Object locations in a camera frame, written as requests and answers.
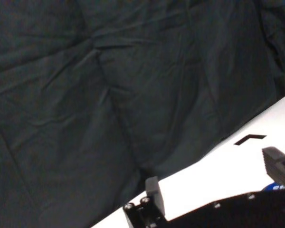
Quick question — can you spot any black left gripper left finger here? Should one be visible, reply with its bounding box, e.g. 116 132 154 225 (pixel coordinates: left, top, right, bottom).
123 176 167 228

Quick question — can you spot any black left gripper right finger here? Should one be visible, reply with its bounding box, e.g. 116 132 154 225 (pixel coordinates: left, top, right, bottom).
262 146 285 190

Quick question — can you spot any dark blue round lid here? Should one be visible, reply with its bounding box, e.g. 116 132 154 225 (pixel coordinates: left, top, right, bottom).
262 182 285 191

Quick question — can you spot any black corner tape mark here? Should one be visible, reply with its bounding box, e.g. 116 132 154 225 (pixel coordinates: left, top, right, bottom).
234 134 267 146

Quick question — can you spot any black backdrop curtain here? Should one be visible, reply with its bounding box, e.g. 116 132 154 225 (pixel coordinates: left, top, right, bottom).
0 0 285 228

